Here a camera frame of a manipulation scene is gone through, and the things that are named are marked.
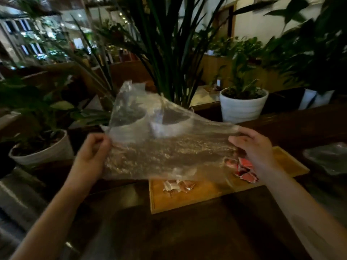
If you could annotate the white smooth plant pot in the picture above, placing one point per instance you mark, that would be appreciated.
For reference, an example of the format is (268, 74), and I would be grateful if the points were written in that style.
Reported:
(315, 98)

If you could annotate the person's left forearm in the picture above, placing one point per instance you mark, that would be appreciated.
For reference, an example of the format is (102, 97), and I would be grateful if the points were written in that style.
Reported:
(46, 222)

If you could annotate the wooden tray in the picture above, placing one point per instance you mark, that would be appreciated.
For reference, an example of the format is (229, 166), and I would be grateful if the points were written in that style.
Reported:
(206, 192)

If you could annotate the tall long-leaved green plant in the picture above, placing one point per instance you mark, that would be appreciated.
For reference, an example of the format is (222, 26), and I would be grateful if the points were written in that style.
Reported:
(173, 51)

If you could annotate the clear plastic bag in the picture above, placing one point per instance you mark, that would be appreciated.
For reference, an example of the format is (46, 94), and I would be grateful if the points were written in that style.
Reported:
(168, 148)

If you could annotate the row of bushy green plants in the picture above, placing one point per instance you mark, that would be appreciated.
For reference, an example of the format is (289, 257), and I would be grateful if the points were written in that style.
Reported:
(233, 45)

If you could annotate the small broad-leaved green plant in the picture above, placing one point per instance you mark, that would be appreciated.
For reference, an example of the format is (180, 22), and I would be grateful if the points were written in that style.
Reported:
(241, 75)

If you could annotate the flat clear plastic sheet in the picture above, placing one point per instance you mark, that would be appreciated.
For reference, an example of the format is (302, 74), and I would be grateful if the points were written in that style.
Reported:
(328, 158)

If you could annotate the person's right hand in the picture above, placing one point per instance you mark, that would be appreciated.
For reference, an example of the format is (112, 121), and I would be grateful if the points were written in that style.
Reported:
(256, 154)

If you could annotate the large broad-leaved green plant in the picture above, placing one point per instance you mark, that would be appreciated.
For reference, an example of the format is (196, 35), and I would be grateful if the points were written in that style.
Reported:
(311, 48)

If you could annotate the pile of red-white paper scraps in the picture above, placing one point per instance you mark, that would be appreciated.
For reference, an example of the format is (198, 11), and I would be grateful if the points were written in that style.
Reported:
(179, 186)
(244, 170)

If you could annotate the person's left hand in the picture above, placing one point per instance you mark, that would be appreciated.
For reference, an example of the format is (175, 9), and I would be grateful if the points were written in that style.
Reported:
(88, 159)

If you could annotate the person's left thumb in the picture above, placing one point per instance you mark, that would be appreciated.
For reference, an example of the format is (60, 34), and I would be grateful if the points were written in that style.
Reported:
(104, 144)

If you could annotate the person's right forearm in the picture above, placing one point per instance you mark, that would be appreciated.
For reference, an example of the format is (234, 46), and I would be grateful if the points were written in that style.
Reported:
(303, 213)

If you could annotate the person's right thumb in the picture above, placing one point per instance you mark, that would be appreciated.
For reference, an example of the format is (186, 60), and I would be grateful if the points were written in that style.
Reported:
(238, 142)

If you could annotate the wooden door frame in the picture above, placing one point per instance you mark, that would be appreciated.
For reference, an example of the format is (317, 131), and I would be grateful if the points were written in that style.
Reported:
(226, 20)

